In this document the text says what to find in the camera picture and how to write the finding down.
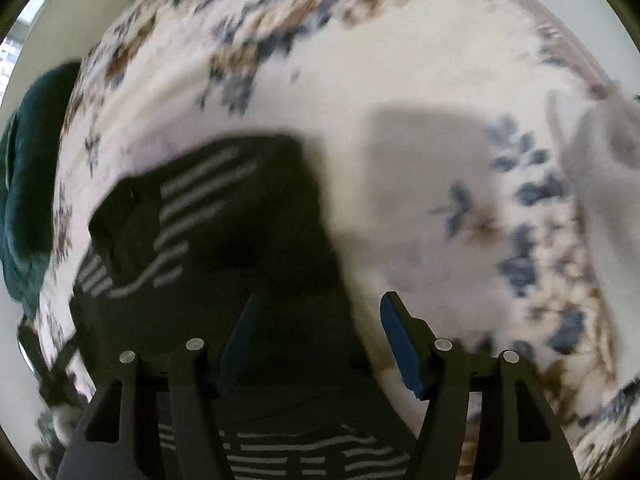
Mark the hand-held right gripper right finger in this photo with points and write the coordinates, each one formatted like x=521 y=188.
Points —
x=400 y=340

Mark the black striped garment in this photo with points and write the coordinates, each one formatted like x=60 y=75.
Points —
x=240 y=240

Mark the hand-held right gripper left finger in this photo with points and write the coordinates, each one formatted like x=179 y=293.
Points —
x=239 y=345

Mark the floral bed sheet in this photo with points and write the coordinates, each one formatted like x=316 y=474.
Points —
x=400 y=60

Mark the dark teal blanket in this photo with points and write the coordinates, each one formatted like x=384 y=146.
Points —
x=27 y=180

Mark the white cloth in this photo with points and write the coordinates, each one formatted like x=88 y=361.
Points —
x=607 y=185

